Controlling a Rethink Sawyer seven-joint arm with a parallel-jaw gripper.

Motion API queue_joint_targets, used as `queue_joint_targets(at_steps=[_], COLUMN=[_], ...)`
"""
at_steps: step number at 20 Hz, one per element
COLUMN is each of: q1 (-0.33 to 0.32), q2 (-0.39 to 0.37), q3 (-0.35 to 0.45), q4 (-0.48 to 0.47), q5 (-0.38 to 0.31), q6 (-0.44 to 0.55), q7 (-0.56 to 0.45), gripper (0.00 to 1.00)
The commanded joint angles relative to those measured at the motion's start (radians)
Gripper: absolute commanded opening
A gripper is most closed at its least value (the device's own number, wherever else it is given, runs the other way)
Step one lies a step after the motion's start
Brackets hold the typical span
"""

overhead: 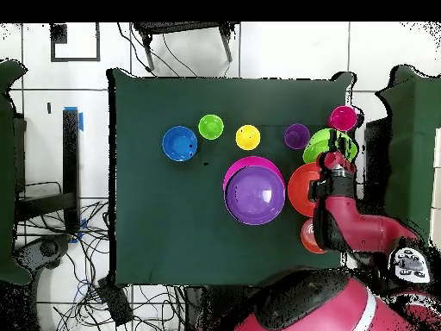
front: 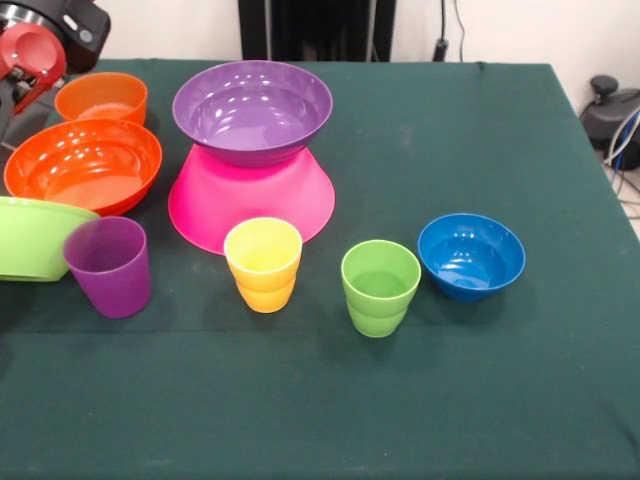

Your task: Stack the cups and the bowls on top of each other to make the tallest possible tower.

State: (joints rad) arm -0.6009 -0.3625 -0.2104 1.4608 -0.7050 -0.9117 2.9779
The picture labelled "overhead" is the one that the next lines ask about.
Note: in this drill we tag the large pink bowl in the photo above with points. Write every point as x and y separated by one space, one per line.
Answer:
248 161

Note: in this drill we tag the purple cup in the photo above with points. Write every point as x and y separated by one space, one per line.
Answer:
296 136

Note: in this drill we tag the green cup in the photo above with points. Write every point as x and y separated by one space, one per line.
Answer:
211 127

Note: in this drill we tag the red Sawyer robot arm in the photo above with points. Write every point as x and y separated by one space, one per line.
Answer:
344 220

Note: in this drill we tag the green cloth side table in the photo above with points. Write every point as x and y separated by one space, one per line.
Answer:
413 155
7 172

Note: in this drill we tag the purple bowl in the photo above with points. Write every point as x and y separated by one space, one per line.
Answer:
255 196

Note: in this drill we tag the black metal frame beam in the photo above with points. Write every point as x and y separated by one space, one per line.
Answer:
70 155

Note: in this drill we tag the black stool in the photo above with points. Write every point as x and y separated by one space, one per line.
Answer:
179 27

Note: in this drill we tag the green bowl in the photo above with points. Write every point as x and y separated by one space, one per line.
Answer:
317 148

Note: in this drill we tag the black power box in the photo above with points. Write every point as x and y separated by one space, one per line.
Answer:
115 303

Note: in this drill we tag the small orange bowl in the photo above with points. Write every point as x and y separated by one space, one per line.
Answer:
307 238

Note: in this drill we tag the dark green tablecloth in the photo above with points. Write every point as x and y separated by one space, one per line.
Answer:
206 96

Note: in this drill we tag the pink cup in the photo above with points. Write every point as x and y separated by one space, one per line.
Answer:
342 118

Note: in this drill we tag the blue tape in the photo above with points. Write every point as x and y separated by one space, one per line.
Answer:
81 120

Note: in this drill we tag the blue bowl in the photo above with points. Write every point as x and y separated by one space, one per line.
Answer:
180 144

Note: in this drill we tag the yellow cup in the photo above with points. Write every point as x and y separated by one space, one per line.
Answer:
248 138

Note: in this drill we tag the large orange bowl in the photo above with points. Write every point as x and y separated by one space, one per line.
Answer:
299 189

